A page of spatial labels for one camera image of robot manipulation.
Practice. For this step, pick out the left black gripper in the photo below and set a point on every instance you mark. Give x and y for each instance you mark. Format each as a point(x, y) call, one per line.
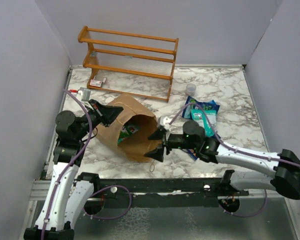
point(106, 114)

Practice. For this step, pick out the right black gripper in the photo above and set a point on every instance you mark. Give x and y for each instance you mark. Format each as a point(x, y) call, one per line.
point(157, 153)

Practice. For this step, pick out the brown paper bag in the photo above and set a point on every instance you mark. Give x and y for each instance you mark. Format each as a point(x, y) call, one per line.
point(134, 147)

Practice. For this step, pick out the blue sweet chilli chips bag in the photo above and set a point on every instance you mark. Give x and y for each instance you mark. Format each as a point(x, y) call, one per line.
point(191, 154)

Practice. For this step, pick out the blue salt vinegar chips bag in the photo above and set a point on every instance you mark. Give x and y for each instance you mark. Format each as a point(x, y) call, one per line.
point(211, 105)

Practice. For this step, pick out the teal white snack packet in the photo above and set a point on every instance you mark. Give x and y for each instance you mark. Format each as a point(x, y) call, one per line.
point(208, 120)

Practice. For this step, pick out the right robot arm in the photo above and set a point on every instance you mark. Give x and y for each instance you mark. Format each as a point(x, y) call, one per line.
point(274, 171)

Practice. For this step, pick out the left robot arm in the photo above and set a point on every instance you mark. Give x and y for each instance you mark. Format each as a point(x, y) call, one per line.
point(65, 199)

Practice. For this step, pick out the green snack packet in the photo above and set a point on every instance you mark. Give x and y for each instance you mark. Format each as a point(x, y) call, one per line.
point(126, 131)

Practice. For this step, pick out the small red white box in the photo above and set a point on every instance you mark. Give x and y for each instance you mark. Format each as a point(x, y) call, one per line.
point(98, 82)

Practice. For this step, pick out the wooden shelf rack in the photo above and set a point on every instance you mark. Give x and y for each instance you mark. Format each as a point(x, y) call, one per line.
point(127, 58)

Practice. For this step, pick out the small clear plastic cup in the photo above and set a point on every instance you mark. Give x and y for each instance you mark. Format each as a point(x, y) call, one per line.
point(190, 89)

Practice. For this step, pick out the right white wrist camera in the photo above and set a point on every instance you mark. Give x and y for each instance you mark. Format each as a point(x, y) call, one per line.
point(164, 122)

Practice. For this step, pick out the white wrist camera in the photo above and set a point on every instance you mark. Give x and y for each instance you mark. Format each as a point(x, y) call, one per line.
point(164, 122)
point(82, 94)

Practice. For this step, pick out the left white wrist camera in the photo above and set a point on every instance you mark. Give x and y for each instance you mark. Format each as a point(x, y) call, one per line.
point(82, 94)

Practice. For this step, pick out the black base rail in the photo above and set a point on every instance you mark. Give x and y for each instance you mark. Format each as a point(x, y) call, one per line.
point(156, 192)

